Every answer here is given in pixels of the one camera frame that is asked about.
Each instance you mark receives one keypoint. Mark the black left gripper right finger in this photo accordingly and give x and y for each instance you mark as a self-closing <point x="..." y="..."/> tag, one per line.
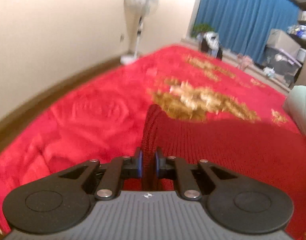
<point x="234" y="201"/>

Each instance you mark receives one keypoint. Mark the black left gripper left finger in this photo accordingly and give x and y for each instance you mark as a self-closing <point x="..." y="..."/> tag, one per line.
<point x="62" y="200"/>

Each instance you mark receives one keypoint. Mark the dark red knitted sweater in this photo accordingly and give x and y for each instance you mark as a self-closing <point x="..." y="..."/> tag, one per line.
<point x="265" y="152"/>

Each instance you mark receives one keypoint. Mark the red rose pattern blanket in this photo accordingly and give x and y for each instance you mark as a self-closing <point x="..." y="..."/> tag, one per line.
<point x="105" y="117"/>

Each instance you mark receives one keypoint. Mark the pale green pillow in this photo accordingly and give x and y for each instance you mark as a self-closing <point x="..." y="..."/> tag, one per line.
<point x="295" y="106"/>

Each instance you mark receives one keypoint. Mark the grey storage box stack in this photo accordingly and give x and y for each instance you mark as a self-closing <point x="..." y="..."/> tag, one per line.
<point x="280" y="55"/>

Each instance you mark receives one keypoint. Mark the black and white bag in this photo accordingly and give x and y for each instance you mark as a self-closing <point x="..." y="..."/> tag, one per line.
<point x="210" y="44"/>

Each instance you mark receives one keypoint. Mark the green potted plant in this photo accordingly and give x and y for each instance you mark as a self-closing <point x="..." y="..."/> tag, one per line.
<point x="201" y="29"/>

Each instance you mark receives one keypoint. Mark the blue curtain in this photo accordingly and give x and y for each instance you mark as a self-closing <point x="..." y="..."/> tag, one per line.
<point x="244" y="26"/>

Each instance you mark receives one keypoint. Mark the white standing fan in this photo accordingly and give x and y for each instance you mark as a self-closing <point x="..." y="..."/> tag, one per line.
<point x="141" y="9"/>

